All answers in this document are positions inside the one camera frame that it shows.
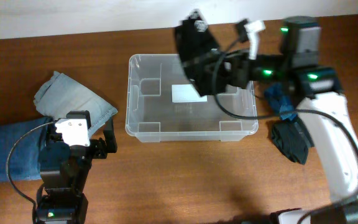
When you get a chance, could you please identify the navy blue garment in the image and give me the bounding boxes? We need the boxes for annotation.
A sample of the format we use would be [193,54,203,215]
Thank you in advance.
[264,83,297,122]

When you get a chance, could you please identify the black garment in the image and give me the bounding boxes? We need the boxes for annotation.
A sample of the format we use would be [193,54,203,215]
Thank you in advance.
[173,9,221,96]

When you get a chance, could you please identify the dark grey garment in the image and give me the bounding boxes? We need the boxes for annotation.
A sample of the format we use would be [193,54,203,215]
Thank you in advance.
[270,118,314,165]

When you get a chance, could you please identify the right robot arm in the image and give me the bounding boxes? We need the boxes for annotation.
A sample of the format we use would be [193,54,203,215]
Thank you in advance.
[214,16,358,223]

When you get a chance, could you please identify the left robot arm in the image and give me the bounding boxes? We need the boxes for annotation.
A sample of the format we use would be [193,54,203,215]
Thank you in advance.
[34,110,117,223]

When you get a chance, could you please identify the white label in bin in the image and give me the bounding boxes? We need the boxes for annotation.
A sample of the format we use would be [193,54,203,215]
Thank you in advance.
[172,84,208,103]

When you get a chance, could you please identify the clear plastic storage bin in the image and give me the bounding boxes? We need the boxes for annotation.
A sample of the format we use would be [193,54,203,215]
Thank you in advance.
[126,54,259,142]

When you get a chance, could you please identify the light blue folded jeans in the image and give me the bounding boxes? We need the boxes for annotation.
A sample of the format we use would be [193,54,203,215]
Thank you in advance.
[34,71,117,136]

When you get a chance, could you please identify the dark blue folded jeans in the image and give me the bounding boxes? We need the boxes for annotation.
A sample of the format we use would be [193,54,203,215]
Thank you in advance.
[0,116,52,182]

